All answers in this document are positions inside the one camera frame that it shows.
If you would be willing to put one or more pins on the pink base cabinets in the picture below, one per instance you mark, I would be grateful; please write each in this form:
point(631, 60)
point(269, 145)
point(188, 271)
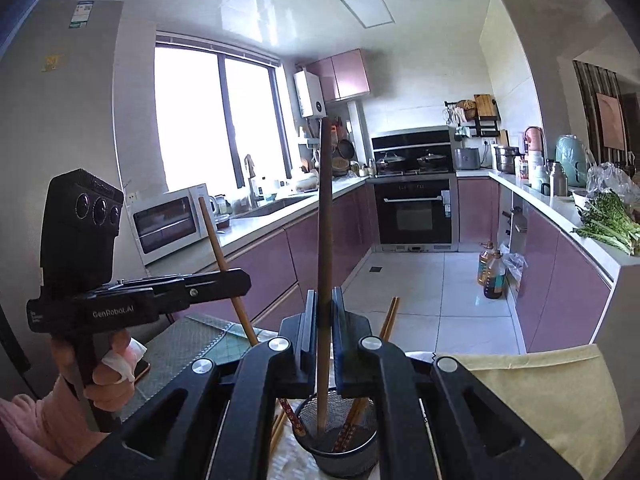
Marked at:
point(560, 285)
point(280, 260)

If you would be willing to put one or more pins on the person's left hand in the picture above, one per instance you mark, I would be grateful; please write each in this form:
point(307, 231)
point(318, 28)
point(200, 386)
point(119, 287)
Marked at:
point(107, 370)

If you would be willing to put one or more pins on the pink kettle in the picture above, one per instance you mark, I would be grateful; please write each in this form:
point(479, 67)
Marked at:
point(534, 140)

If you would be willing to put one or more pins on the dark oil bottle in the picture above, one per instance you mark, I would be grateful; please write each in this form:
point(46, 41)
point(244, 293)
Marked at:
point(495, 280)

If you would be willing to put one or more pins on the pink wall cabinets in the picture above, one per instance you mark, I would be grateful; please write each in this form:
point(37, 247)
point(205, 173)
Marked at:
point(345, 75)

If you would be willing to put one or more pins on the hanging pans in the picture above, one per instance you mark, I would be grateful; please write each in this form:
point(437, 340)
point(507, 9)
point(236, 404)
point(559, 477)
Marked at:
point(345, 149)

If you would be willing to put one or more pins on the white finger bandage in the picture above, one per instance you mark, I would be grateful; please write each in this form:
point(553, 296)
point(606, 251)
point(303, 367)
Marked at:
point(120, 360)

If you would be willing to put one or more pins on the wooden cutting board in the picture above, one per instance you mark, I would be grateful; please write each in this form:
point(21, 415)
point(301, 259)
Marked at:
point(483, 105)

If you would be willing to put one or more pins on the white microwave oven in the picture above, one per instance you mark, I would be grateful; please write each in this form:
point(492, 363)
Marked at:
point(165, 225)

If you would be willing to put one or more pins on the dark flat object orange edge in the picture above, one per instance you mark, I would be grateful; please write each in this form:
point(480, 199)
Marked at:
point(142, 369)

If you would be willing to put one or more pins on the black range hood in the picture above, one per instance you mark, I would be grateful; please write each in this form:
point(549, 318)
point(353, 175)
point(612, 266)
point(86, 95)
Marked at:
point(410, 140)

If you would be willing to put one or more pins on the steel stock pot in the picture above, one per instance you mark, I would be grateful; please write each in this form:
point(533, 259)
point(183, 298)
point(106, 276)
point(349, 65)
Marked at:
point(506, 160)

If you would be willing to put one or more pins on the grey refrigerator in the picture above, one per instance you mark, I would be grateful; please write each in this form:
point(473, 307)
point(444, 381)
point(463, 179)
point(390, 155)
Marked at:
point(75, 120)

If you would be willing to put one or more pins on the steel thermos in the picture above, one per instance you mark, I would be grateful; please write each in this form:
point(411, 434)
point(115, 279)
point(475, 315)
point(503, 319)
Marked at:
point(558, 180)

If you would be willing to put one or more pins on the kitchen window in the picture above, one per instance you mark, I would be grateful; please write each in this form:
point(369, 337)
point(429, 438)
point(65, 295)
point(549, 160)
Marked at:
point(200, 110)

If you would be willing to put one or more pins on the white water heater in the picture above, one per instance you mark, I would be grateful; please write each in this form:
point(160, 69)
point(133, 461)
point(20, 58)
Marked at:
point(310, 95)

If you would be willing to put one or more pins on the black mesh holder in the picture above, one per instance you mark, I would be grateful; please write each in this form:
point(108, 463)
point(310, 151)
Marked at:
point(345, 460)

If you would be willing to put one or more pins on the cooking pot with lid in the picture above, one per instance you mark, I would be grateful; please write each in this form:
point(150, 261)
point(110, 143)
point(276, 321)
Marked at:
point(431, 161)
point(390, 162)

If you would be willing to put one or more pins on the striped curtain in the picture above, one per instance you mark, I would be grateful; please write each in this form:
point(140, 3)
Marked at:
point(590, 110)

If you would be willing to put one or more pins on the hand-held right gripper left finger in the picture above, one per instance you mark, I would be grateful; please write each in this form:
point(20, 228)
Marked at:
point(306, 350)

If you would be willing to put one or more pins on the black wall rack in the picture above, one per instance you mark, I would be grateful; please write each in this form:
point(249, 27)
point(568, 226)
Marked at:
point(487, 122)

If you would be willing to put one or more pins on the clear plastic bag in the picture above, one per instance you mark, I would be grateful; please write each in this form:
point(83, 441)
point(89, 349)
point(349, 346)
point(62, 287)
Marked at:
point(607, 177)

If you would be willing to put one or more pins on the wall picture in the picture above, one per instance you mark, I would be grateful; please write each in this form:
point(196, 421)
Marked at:
point(611, 120)

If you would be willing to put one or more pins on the black built-in oven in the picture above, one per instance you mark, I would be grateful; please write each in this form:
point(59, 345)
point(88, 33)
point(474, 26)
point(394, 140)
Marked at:
point(412, 215)

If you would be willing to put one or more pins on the plastic bag on floor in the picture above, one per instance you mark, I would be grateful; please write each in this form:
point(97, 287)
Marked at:
point(515, 270)

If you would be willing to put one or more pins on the wooden chopstick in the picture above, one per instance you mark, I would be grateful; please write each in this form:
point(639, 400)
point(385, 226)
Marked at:
point(216, 246)
point(356, 417)
point(292, 417)
point(276, 435)
point(393, 320)
point(342, 435)
point(325, 210)
point(386, 322)

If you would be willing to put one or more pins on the yellow oil bottle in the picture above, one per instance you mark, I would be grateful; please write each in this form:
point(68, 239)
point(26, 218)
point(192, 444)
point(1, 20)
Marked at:
point(485, 262)

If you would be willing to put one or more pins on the grey rice cooker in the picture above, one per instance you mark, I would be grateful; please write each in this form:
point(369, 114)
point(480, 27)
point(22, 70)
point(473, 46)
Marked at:
point(467, 159)

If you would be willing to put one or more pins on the green leafy vegetables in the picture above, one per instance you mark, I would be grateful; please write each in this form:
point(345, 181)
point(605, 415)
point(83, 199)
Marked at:
point(610, 220)

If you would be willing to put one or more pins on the plain yellow cloth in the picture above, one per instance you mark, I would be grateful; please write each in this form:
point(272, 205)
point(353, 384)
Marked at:
point(550, 395)

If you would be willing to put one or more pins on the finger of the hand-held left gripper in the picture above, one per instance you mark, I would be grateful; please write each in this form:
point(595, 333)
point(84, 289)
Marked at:
point(220, 283)
point(150, 281)

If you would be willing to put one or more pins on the ceiling light panel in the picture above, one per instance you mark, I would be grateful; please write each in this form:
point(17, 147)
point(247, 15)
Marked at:
point(367, 8)

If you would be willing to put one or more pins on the sink faucet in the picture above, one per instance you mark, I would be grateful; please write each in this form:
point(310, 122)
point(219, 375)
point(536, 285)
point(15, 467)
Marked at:
point(250, 175)

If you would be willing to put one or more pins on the kitchen sink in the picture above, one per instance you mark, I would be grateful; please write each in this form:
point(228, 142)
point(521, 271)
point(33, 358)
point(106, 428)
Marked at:
point(275, 206)

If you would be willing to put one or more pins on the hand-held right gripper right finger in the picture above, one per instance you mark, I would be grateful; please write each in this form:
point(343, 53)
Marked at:
point(345, 350)

